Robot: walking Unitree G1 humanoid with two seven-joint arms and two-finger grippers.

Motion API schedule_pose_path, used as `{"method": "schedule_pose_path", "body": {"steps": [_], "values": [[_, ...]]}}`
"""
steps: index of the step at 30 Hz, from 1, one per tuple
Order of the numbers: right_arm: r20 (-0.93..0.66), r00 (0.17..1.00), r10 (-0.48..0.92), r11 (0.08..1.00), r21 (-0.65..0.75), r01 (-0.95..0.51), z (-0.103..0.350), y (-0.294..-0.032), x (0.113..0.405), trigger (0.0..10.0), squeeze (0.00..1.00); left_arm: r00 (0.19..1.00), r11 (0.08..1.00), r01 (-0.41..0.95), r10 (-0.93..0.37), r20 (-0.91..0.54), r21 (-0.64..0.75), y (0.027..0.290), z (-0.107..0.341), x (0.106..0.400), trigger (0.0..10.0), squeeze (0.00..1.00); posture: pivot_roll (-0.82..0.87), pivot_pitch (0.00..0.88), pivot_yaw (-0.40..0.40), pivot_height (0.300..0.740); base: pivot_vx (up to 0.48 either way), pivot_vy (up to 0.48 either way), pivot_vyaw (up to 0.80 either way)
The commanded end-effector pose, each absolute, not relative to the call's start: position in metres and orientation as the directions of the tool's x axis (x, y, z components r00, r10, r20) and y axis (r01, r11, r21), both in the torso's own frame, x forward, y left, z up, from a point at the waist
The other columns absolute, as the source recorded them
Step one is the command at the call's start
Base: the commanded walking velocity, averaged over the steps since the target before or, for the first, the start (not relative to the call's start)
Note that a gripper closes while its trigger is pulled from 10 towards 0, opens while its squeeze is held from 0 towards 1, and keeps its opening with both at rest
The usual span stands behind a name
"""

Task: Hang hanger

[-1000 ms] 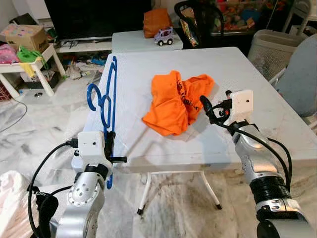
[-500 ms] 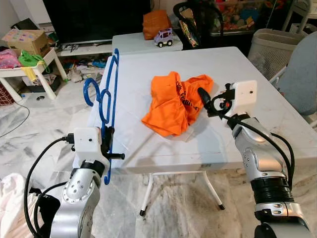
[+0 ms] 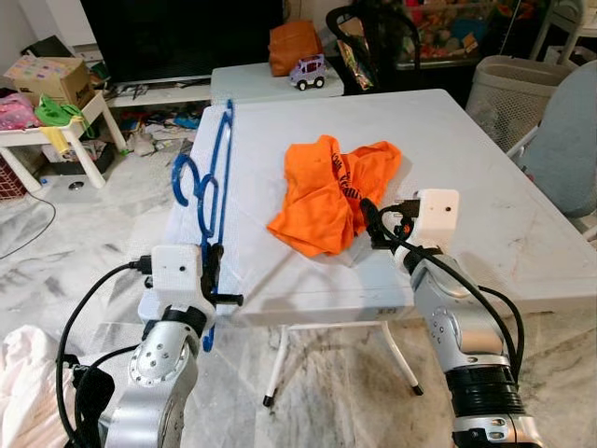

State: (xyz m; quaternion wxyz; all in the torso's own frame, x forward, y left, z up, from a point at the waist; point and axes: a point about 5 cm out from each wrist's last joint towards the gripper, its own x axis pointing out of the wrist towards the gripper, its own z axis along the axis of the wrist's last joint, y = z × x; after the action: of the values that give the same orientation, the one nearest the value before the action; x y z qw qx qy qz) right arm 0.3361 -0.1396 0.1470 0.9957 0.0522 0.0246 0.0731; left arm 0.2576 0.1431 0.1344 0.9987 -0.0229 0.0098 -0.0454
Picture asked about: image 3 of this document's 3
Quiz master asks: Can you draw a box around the small white kids table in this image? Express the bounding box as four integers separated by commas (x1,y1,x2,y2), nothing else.
0,93,129,190

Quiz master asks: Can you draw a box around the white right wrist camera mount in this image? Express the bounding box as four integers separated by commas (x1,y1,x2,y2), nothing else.
410,189,462,250

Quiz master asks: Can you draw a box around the blue plastic clothes hanger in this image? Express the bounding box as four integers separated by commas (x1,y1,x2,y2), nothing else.
171,98,234,354

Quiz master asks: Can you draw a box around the white low side table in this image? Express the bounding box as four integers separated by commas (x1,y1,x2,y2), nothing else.
210,63,344,105

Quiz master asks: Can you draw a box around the orange bag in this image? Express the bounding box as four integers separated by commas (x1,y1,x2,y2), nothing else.
269,21,323,77

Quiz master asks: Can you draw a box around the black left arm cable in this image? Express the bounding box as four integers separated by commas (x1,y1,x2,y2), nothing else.
54,257,155,447

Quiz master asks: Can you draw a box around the black television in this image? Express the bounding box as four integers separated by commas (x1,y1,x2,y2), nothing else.
79,0,285,90

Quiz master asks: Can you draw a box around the white folding table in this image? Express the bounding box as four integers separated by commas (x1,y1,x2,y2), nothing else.
138,89,597,409

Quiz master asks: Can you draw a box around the orange shirt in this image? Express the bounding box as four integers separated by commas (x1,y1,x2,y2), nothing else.
266,135,404,258

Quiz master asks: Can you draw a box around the white television bench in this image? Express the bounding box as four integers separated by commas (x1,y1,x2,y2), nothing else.
103,82,217,108

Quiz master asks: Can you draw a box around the printed cardboard box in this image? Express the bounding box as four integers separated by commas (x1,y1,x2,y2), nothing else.
3,54,97,110

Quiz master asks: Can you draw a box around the purple toy car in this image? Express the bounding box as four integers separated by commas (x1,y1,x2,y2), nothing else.
289,54,327,91

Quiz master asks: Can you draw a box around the clear toy storage box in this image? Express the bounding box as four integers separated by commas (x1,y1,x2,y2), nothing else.
410,0,523,66

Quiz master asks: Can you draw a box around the grey plastic laundry basket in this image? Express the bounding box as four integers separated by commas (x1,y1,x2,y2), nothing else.
465,56,577,155

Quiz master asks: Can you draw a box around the pink toy bag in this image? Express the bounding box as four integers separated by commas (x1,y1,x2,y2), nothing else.
0,93,40,132

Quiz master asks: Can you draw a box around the white cloth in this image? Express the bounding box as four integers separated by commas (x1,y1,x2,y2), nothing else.
0,327,71,448

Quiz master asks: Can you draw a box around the white flat floor device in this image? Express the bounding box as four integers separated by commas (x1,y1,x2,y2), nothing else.
42,159,113,202

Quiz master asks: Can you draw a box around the green toy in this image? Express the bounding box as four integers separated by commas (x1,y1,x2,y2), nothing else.
35,93,87,129

